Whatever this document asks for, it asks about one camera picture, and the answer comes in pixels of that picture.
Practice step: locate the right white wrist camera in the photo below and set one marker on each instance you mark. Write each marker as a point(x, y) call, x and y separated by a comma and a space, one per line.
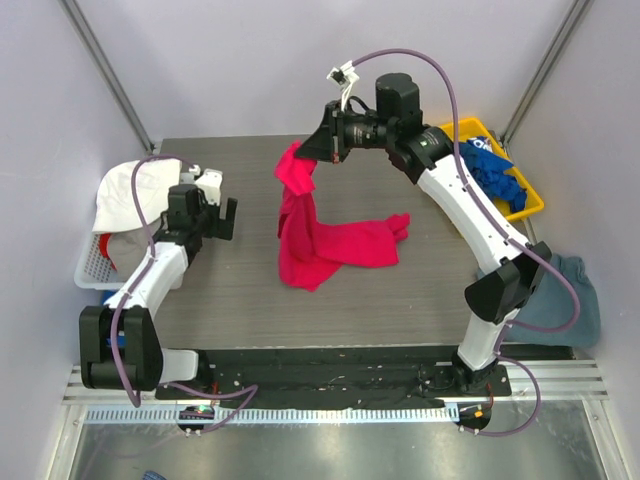
point(344, 78)

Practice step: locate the blue cloth at left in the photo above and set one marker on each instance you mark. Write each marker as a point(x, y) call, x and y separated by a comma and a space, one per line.
point(106, 296)

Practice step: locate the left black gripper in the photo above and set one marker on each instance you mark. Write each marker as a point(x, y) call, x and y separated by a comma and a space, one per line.
point(220, 220)

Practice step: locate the white t shirt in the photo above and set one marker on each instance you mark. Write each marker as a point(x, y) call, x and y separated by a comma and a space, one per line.
point(115, 208)

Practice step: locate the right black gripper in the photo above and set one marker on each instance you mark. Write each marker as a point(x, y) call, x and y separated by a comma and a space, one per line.
point(337, 132)

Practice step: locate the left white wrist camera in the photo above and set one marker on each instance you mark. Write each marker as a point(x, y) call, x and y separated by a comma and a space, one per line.
point(208, 180)

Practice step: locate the blue t shirt in tray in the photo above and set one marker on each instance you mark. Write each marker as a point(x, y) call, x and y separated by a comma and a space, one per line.
point(490, 173)

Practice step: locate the white plastic basket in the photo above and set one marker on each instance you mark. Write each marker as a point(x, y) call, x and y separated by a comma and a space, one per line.
point(93, 271)

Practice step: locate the pink t shirt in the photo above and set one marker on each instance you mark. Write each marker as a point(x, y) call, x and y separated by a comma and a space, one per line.
point(311, 252)

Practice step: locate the white slotted cable duct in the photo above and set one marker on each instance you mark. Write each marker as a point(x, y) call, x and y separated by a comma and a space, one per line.
point(199, 414)

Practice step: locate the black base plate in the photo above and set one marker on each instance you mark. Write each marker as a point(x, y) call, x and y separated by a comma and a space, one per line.
point(388, 377)

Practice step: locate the grey-blue t shirt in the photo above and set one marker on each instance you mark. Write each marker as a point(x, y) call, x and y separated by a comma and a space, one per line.
point(551, 306)

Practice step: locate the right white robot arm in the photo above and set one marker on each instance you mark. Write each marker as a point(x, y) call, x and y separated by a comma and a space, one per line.
point(425, 155)

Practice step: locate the grey t shirt in basket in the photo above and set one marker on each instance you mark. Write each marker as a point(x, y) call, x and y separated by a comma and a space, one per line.
point(126, 250)

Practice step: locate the yellow plastic tray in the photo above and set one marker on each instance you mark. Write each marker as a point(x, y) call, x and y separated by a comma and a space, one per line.
point(472, 127)

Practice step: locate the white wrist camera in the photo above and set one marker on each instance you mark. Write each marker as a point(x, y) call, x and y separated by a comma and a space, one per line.
point(344, 78)
point(208, 180)

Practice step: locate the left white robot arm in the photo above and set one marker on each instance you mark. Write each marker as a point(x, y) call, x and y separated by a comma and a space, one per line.
point(119, 346)

